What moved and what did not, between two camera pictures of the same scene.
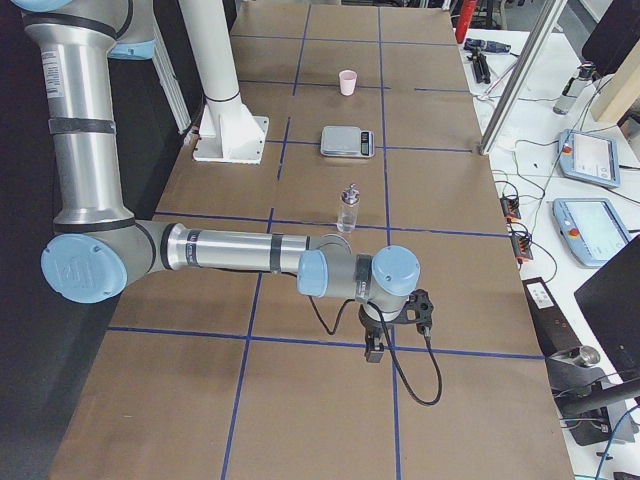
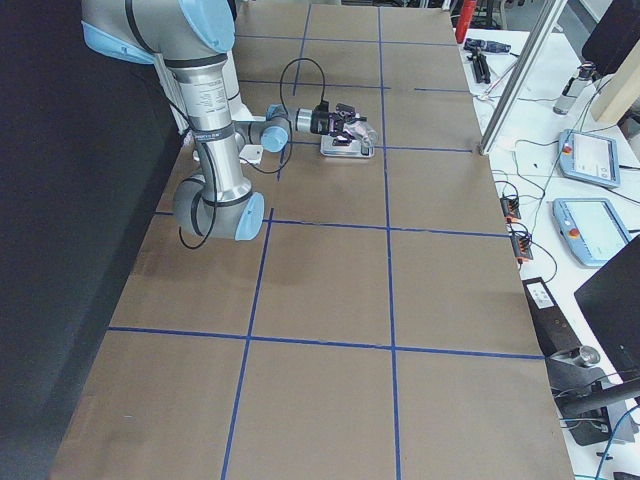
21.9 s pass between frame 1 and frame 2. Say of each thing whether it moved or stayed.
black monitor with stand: stayed
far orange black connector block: stayed
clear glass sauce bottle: moved
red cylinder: stayed
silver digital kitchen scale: stayed
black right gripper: moved
